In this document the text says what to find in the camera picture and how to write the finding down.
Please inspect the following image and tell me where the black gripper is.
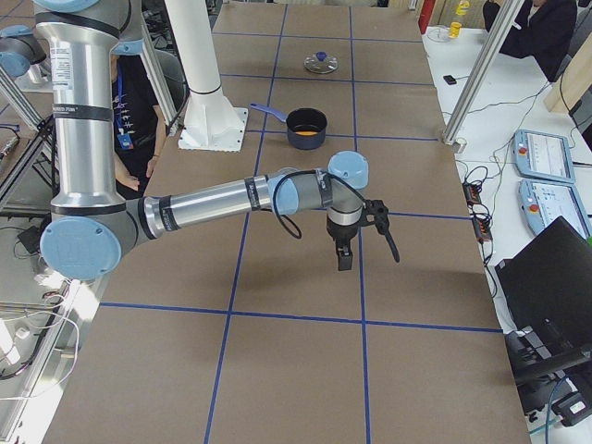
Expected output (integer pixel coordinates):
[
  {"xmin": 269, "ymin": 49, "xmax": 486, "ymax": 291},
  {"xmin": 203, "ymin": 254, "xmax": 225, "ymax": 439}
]
[{"xmin": 327, "ymin": 220, "xmax": 359, "ymax": 271}]

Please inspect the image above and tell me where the glass lid blue knob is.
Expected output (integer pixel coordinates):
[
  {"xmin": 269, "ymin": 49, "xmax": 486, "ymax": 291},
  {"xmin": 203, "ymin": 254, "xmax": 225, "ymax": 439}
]
[{"xmin": 303, "ymin": 51, "xmax": 339, "ymax": 74}]

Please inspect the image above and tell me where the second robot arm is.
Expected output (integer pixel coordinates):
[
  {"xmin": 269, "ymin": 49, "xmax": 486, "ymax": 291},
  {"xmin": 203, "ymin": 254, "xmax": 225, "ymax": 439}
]
[{"xmin": 1, "ymin": 25, "xmax": 51, "ymax": 85}]

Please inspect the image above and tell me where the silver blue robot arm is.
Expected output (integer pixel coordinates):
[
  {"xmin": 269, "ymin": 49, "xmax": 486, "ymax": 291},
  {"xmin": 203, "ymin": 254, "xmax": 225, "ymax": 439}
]
[{"xmin": 34, "ymin": 1, "xmax": 373, "ymax": 280}]

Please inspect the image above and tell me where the dark blue saucepan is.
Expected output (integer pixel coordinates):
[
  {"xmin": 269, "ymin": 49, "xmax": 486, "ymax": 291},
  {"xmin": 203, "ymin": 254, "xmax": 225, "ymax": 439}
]
[{"xmin": 250, "ymin": 103, "xmax": 328, "ymax": 151}]

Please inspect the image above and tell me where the black orange power strip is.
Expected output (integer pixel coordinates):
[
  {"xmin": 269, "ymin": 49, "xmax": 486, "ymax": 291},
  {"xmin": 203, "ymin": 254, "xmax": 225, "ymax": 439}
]
[{"xmin": 462, "ymin": 182, "xmax": 493, "ymax": 244}]

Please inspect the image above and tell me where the black laptop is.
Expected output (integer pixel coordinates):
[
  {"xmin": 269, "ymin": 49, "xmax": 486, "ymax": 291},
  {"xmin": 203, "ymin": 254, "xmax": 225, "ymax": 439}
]
[{"xmin": 493, "ymin": 215, "xmax": 592, "ymax": 346}]

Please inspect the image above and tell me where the lower blue teach pendant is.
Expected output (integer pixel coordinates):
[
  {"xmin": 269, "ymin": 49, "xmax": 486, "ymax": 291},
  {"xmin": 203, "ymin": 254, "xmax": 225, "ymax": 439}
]
[{"xmin": 519, "ymin": 179, "xmax": 591, "ymax": 238}]

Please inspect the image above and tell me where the blue teach pendant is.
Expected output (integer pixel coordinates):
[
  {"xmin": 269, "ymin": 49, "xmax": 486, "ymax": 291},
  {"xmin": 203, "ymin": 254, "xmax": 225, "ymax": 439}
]
[
  {"xmin": 519, "ymin": 179, "xmax": 591, "ymax": 238},
  {"xmin": 512, "ymin": 129, "xmax": 575, "ymax": 184}
]

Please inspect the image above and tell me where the upper blue teach pendant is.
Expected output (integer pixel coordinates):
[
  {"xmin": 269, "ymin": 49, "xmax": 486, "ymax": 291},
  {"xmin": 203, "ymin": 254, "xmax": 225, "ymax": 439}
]
[{"xmin": 512, "ymin": 129, "xmax": 575, "ymax": 184}]

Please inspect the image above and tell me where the seated person in black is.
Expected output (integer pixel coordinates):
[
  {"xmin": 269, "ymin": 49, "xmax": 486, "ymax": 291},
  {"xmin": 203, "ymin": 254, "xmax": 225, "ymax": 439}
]
[{"xmin": 110, "ymin": 55, "xmax": 167, "ymax": 200}]

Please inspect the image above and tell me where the yellow cup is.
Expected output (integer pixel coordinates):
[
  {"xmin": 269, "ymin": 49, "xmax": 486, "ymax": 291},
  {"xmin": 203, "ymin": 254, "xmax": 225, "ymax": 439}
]
[{"xmin": 448, "ymin": 21, "xmax": 463, "ymax": 39}]

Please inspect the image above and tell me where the person in black jacket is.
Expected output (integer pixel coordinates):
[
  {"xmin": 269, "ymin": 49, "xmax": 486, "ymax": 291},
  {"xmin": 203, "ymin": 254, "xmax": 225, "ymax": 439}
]
[{"xmin": 499, "ymin": 0, "xmax": 577, "ymax": 82}]

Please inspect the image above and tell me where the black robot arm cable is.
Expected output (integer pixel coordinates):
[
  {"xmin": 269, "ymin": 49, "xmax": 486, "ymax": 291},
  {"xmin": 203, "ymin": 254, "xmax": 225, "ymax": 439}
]
[{"xmin": 270, "ymin": 169, "xmax": 334, "ymax": 241}]

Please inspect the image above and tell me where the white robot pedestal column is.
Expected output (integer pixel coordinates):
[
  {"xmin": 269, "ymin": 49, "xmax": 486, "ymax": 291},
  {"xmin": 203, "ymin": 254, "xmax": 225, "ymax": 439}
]
[{"xmin": 166, "ymin": 0, "xmax": 248, "ymax": 153}]

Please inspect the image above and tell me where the aluminium frame post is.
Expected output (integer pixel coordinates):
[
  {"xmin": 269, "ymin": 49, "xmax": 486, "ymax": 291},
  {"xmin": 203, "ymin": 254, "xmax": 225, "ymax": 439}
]
[{"xmin": 442, "ymin": 0, "xmax": 523, "ymax": 154}]

